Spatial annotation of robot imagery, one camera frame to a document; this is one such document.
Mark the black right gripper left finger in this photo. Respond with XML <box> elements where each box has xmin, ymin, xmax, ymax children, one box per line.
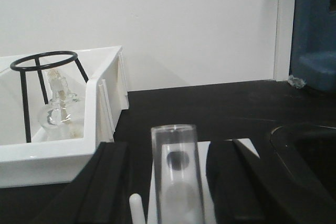
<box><xmin>32</xmin><ymin>142</ymin><xmax>129</xmax><ymax>223</ymax></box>

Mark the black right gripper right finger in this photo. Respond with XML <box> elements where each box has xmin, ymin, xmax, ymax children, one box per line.
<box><xmin>206</xmin><ymin>139</ymin><xmax>335</xmax><ymax>223</ymax></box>

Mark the clear glass test tube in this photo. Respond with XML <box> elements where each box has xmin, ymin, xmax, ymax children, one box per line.
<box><xmin>151</xmin><ymin>124</ymin><xmax>205</xmax><ymax>223</ymax></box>

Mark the white test tube rack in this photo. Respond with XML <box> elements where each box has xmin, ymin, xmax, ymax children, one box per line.
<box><xmin>129</xmin><ymin>138</ymin><xmax>257</xmax><ymax>223</ymax></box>

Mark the grey-blue pegboard drying rack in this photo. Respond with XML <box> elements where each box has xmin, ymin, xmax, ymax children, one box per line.
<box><xmin>290</xmin><ymin>0</ymin><xmax>335</xmax><ymax>93</ymax></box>

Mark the black lab sink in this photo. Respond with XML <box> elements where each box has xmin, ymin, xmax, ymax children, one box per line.
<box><xmin>270</xmin><ymin>124</ymin><xmax>335</xmax><ymax>197</ymax></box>

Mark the glass flask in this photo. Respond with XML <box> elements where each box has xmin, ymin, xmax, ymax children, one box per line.
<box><xmin>38</xmin><ymin>69</ymin><xmax>83</xmax><ymax>131</ymax></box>

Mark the right white storage bin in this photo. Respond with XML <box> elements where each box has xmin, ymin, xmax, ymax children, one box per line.
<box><xmin>1</xmin><ymin>46</ymin><xmax>129</xmax><ymax>188</ymax></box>

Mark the crumpled plastic scrap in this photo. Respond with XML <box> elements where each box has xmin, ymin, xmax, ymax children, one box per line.
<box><xmin>287</xmin><ymin>74</ymin><xmax>306</xmax><ymax>89</ymax></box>

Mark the black wire tripod stand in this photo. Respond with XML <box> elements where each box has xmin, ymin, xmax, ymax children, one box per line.
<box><xmin>9</xmin><ymin>51</ymin><xmax>89</xmax><ymax>143</ymax></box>

